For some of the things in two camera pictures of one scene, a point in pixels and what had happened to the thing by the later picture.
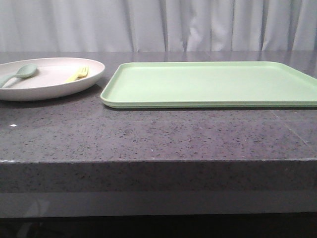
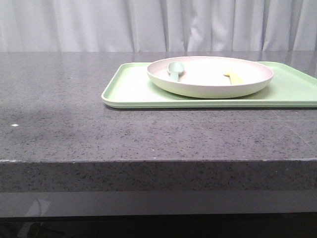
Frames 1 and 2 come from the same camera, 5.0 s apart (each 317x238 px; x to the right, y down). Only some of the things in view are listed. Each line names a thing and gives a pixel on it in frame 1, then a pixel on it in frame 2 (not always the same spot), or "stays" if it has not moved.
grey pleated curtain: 135,26 stays
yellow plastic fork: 83,72 -> 235,78
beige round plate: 48,82 -> 205,77
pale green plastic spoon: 26,71 -> 174,68
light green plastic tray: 204,84 stays
